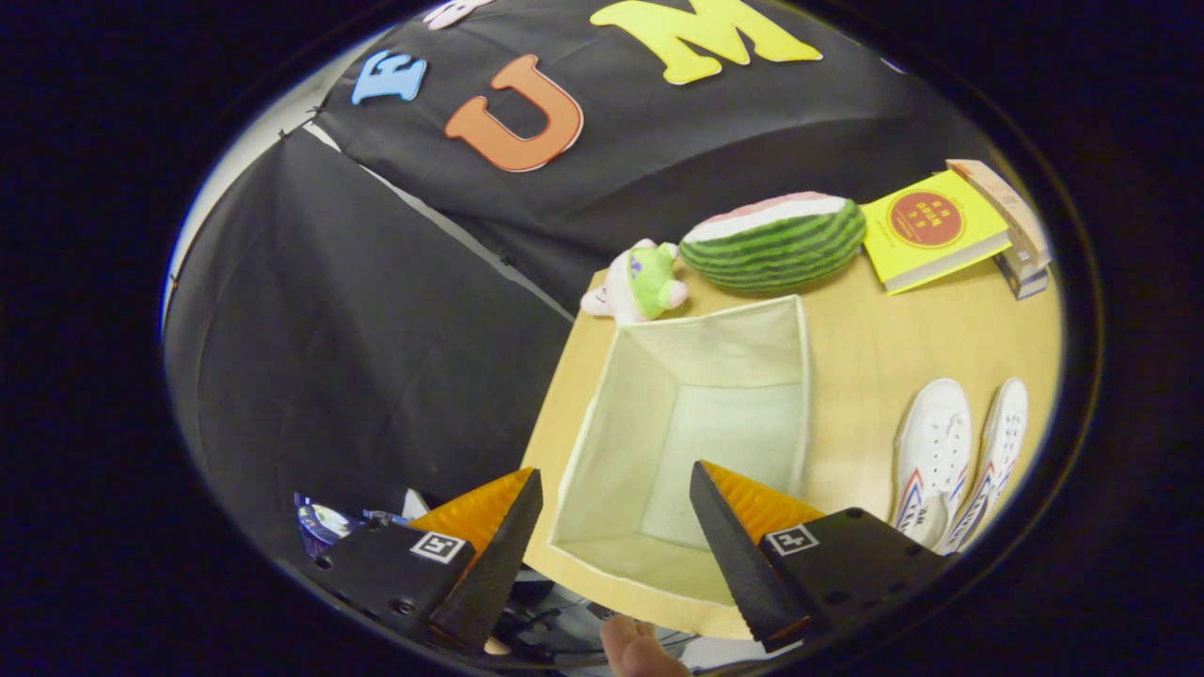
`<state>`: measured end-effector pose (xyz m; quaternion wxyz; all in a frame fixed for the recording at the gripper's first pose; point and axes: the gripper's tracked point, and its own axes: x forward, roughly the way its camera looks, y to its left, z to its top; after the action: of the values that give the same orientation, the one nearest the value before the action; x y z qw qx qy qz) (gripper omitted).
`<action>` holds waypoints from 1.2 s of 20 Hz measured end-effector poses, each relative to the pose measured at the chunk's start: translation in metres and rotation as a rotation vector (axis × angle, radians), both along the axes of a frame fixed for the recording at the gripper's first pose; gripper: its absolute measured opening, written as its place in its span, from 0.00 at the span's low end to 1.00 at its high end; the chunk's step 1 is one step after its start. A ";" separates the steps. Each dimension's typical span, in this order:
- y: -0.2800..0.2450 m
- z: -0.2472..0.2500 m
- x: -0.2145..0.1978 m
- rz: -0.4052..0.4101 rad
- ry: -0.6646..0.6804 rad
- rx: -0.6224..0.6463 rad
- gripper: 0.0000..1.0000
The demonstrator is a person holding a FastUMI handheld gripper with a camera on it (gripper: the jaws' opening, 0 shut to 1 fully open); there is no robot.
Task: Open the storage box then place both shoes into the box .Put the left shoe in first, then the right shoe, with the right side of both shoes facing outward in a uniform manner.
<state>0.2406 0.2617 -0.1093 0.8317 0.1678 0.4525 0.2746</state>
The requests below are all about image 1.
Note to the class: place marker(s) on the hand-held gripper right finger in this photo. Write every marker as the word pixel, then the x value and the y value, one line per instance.
pixel 738 564

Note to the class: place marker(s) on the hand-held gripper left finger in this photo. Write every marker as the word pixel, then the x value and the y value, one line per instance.
pixel 494 564

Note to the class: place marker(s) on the pale fabric storage box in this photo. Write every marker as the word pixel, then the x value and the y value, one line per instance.
pixel 715 357

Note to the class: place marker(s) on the white canvas shoe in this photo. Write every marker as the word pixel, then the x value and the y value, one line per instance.
pixel 936 442
pixel 1005 432

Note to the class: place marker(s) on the blue printed bag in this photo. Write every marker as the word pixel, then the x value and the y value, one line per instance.
pixel 329 522

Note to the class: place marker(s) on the black backdrop cloth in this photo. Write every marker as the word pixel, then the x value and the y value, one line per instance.
pixel 376 329

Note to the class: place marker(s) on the pink green plush toy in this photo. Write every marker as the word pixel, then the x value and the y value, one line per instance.
pixel 644 282

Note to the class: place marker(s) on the watermelon slice plush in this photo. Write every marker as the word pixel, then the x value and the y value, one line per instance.
pixel 776 246

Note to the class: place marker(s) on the yellow book red circle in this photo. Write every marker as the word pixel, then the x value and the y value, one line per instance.
pixel 926 226

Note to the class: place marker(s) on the white paperback book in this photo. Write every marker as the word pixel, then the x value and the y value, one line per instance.
pixel 1021 263

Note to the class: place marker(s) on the tan cover book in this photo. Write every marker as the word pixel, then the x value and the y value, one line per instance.
pixel 1011 212

